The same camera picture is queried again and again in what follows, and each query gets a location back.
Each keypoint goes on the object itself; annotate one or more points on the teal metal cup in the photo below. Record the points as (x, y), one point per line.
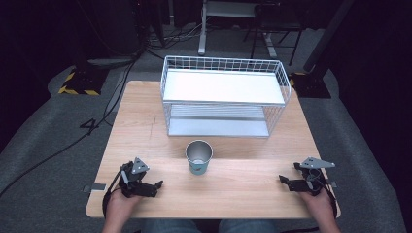
(199, 158)

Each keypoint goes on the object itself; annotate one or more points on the dark slanted stand pole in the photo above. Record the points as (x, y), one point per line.
(327, 35)

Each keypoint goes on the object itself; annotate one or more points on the person's right hand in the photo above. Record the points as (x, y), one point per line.
(319, 207)

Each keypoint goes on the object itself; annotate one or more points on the person's left leg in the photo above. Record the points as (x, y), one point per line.
(171, 227)

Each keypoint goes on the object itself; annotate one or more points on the small grey tape piece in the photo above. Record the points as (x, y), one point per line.
(333, 184)

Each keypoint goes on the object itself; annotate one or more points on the yellow-black striped stand base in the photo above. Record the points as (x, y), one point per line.
(82, 82)
(309, 85)

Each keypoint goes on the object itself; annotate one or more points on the person's leg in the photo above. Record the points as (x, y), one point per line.
(171, 227)
(247, 227)

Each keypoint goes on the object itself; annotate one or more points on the person's left hand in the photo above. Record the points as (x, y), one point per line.
(120, 207)

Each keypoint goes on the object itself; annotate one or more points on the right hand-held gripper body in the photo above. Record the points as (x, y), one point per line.
(312, 179)

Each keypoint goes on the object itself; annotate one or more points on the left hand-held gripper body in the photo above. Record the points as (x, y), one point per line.
(136, 181)

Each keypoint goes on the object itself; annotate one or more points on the person's right leg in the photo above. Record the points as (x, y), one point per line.
(247, 227)

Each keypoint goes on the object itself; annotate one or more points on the white desk frame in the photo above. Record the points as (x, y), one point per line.
(203, 29)

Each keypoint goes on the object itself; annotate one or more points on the grey tape strip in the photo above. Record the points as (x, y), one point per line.
(95, 187)

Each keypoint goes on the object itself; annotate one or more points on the black stool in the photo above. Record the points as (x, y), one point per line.
(278, 26)

